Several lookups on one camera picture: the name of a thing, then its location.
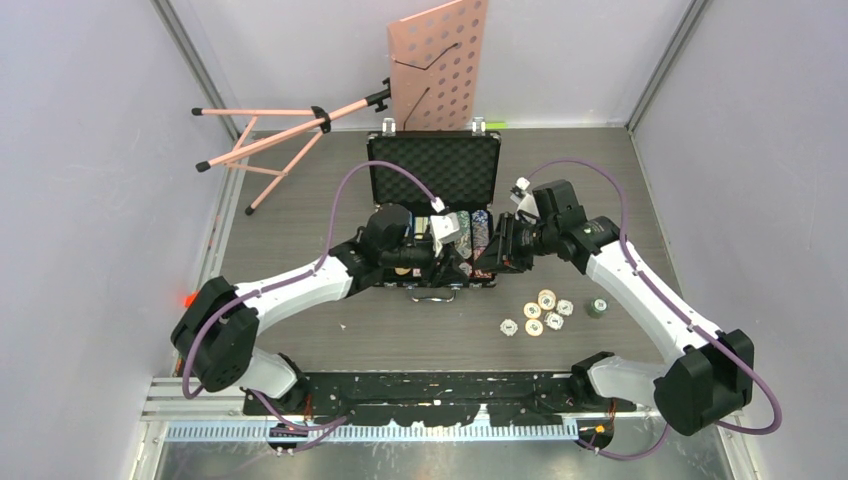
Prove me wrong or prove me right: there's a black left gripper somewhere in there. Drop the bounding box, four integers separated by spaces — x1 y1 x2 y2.
380 236 467 287

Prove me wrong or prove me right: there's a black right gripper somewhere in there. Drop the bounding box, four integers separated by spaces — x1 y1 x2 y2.
473 212 559 274

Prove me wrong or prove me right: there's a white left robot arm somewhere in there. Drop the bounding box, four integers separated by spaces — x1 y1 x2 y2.
171 204 461 414

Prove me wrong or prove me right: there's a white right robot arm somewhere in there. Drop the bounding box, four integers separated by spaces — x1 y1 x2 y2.
477 178 754 436

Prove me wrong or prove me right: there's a blue Texas Hold'em card deck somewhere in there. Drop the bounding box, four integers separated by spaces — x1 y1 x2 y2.
413 216 432 241

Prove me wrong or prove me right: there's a green chip stack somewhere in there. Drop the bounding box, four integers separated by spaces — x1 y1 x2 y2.
454 211 473 259

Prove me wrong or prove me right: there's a blue orange chip stack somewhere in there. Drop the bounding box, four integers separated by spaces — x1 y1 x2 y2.
471 210 490 258

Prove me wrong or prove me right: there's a pile of loose poker chips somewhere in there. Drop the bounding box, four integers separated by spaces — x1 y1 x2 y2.
499 289 575 337

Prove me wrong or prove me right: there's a black aluminium poker case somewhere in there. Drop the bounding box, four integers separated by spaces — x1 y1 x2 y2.
366 123 502 303

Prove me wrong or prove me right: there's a pink perforated music stand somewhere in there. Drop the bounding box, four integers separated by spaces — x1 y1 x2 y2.
192 1 489 214

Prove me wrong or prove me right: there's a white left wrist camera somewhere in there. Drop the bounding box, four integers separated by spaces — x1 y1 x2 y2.
429 212 461 257

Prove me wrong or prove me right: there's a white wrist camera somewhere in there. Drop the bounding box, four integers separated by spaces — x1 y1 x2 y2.
429 212 461 257
510 177 540 224

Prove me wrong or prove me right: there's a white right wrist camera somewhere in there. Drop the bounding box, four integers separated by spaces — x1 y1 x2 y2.
510 177 540 224

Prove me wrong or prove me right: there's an orange clip on rail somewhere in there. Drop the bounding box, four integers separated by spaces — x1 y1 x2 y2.
183 292 197 308

